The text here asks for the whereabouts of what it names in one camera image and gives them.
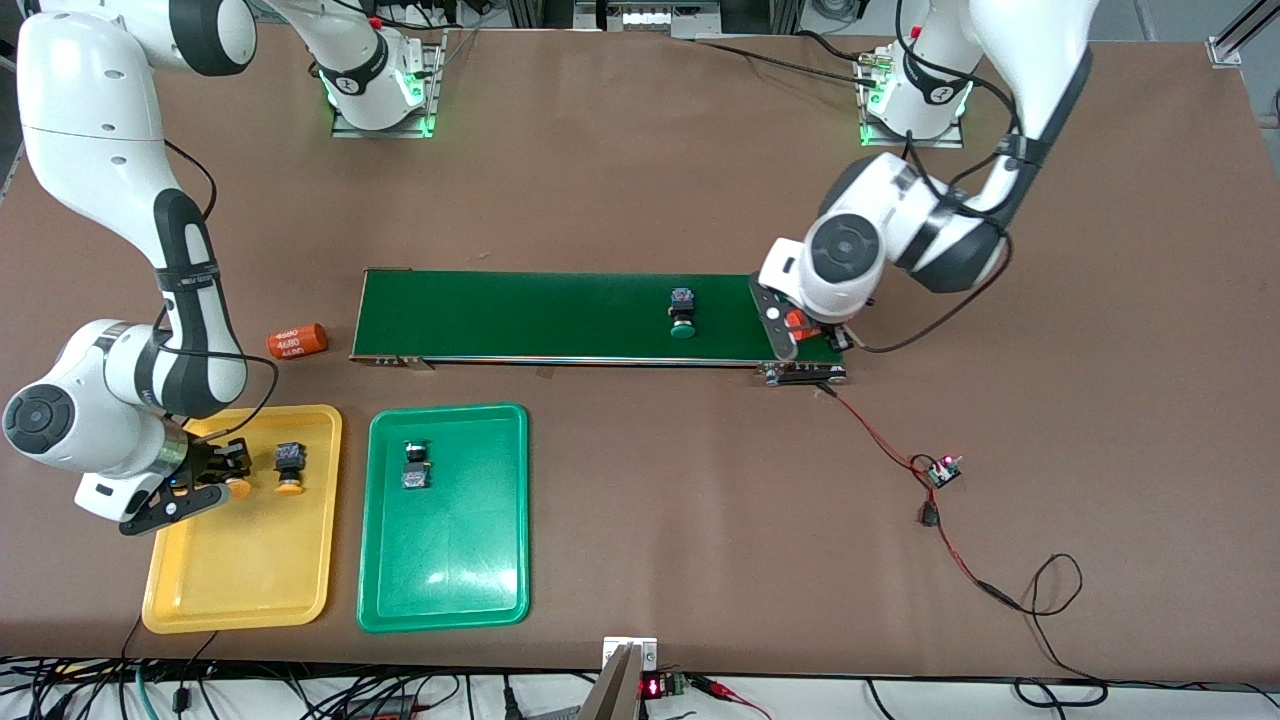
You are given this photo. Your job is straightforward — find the yellow mushroom push button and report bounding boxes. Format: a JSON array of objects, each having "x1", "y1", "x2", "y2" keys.
[
  {"x1": 205, "y1": 445, "x2": 253, "y2": 499},
  {"x1": 273, "y1": 440, "x2": 308, "y2": 497}
]

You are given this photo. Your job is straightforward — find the yellow plastic tray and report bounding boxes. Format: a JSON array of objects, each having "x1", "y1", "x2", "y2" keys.
[{"x1": 141, "y1": 404, "x2": 344, "y2": 635}]

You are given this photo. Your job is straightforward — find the green plastic tray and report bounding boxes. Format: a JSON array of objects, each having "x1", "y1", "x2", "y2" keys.
[{"x1": 356, "y1": 402, "x2": 531, "y2": 634}]

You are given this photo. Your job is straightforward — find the green belt conveyor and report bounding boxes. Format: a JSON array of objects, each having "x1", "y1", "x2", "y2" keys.
[{"x1": 349, "y1": 268, "x2": 849, "y2": 387}]

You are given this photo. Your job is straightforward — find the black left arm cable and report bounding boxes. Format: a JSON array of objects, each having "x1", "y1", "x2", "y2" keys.
[{"x1": 855, "y1": 0, "x2": 1021, "y2": 354}]

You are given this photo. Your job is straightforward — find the tangled black cables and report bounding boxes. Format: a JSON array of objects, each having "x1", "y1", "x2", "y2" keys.
[{"x1": 0, "y1": 612, "x2": 601, "y2": 720}]

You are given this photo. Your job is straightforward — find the black cable to arm base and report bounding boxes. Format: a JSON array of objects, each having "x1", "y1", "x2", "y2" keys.
[{"x1": 690, "y1": 30, "x2": 881, "y2": 86}]

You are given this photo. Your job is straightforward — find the silver metal frame structure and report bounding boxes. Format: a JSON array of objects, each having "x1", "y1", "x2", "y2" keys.
[{"x1": 505, "y1": 0, "x2": 801, "y2": 39}]

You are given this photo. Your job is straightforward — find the red and black power cable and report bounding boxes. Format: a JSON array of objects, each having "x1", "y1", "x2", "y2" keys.
[{"x1": 815, "y1": 383, "x2": 1021, "y2": 611}]

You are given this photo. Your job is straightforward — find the thin black looped cable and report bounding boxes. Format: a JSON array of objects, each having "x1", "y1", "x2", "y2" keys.
[{"x1": 1015, "y1": 553, "x2": 1109, "y2": 706}]

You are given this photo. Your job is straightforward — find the red clip lead wires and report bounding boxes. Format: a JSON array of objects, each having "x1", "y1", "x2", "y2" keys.
[{"x1": 690, "y1": 674, "x2": 776, "y2": 720}]

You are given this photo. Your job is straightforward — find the silver camera pole bracket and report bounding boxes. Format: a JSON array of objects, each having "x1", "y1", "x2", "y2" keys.
[{"x1": 577, "y1": 635, "x2": 661, "y2": 720}]

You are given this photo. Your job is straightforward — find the aluminium table corner bracket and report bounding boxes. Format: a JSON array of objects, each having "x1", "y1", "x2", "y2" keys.
[{"x1": 1208, "y1": 0, "x2": 1280, "y2": 69}]

